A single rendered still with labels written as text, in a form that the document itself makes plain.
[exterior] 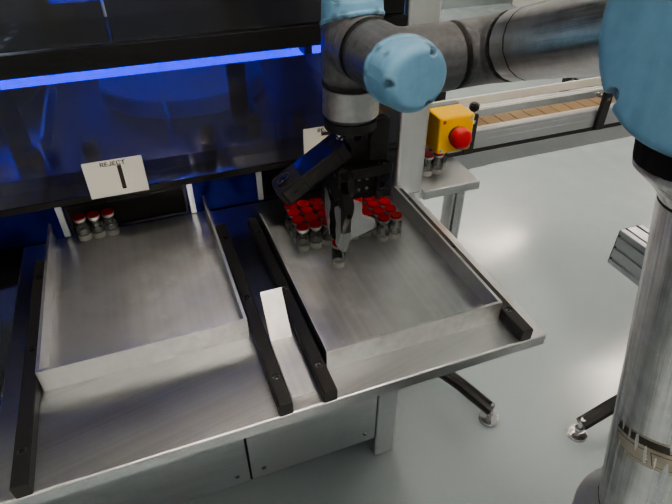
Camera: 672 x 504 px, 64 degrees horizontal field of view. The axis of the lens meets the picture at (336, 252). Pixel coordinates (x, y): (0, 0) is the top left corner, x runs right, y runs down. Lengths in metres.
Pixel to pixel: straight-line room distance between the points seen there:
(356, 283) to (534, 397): 1.17
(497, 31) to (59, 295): 0.70
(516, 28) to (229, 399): 0.52
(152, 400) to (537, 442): 1.31
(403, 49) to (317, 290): 0.40
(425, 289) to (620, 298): 1.63
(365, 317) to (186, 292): 0.27
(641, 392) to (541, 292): 1.92
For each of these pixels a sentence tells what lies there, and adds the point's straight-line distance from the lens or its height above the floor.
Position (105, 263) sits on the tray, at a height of 0.88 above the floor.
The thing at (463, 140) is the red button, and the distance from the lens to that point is 1.01.
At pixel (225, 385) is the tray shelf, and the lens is 0.71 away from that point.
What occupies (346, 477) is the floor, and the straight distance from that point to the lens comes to 1.64.
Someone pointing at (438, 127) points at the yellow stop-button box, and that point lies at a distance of 1.01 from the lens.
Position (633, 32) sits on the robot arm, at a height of 1.35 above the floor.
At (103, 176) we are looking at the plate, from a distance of 0.88.
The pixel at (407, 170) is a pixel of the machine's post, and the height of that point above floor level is 0.93.
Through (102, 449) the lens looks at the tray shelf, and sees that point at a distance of 0.69.
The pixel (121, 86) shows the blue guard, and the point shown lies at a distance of 0.83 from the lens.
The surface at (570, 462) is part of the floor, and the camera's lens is 1.79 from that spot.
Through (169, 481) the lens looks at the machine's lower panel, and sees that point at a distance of 1.46.
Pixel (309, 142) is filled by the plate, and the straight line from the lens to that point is 0.91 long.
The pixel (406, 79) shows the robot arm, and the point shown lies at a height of 1.23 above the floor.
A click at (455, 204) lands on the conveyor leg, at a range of 1.34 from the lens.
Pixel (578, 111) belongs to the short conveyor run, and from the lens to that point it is 1.38.
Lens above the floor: 1.42
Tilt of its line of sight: 37 degrees down
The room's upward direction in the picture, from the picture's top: straight up
